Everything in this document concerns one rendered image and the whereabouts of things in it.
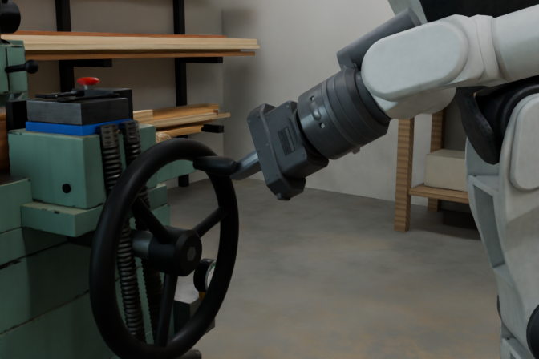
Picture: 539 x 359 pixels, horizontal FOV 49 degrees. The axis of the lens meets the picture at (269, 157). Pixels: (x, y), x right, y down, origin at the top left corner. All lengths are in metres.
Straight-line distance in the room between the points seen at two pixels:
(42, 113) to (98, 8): 3.31
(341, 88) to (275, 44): 3.99
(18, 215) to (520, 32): 0.62
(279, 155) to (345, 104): 0.11
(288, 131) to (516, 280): 0.49
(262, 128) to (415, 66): 0.21
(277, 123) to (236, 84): 4.17
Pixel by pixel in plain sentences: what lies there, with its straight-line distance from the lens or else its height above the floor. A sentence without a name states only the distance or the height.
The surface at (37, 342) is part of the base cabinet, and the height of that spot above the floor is 0.68.
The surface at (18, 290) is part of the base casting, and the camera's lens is 0.85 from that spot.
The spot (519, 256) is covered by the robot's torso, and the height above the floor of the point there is 0.74.
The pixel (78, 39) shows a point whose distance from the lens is 3.41.
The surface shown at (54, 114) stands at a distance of 0.79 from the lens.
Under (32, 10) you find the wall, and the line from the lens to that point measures 3.82.
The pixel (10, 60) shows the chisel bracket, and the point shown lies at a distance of 0.95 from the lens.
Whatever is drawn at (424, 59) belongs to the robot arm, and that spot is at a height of 1.05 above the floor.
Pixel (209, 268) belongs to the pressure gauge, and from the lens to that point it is 1.07.
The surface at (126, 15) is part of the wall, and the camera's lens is 4.25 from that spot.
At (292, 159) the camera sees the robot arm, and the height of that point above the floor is 0.94.
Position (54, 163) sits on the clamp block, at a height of 0.92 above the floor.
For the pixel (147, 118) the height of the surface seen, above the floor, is 0.93.
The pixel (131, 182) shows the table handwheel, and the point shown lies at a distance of 0.68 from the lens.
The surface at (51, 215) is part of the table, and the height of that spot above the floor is 0.86.
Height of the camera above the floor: 1.07
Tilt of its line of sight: 11 degrees down
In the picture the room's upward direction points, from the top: straight up
